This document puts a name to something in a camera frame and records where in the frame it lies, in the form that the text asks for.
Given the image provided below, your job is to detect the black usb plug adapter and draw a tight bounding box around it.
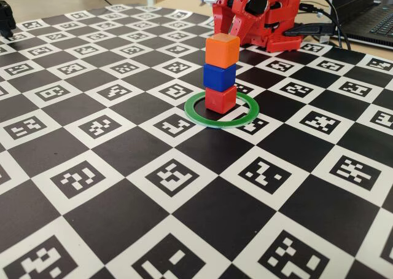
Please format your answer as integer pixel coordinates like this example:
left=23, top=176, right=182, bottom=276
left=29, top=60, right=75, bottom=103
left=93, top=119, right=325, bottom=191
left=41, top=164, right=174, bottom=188
left=284, top=23, right=334, bottom=37

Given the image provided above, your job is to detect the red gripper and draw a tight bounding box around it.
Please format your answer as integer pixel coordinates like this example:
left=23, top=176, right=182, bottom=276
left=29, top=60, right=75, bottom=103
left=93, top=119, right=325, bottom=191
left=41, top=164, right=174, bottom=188
left=212, top=0, right=273, bottom=45

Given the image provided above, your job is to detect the orange cube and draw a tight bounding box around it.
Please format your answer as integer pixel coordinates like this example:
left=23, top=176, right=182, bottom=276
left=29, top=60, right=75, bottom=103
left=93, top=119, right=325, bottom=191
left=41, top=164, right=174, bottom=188
left=204, top=34, right=241, bottom=69

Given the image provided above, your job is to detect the black laptop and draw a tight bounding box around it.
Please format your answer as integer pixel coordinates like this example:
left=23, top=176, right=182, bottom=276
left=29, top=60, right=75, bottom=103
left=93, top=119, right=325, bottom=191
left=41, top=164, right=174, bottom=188
left=333, top=0, right=393, bottom=48

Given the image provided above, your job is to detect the blue cube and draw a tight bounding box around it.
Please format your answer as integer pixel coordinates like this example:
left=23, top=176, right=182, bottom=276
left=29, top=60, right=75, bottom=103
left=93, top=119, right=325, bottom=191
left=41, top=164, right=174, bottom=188
left=203, top=62, right=237, bottom=92

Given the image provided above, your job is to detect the red cube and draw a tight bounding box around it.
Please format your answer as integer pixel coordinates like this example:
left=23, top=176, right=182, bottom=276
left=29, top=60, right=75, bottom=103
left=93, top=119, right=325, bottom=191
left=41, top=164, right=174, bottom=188
left=204, top=85, right=238, bottom=114

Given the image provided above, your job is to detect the black white marker checkerboard mat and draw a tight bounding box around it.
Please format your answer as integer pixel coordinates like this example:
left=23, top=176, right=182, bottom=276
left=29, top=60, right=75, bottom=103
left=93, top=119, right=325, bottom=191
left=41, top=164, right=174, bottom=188
left=0, top=4, right=393, bottom=279

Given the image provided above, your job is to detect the green flat ring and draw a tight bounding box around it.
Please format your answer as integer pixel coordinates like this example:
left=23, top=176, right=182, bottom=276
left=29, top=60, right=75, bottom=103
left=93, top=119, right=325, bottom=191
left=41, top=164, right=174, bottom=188
left=184, top=89, right=260, bottom=129

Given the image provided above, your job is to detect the black stand clamp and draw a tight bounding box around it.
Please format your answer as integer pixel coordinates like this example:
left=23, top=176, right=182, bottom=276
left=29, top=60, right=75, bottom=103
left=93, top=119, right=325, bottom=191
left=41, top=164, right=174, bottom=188
left=0, top=0, right=17, bottom=40

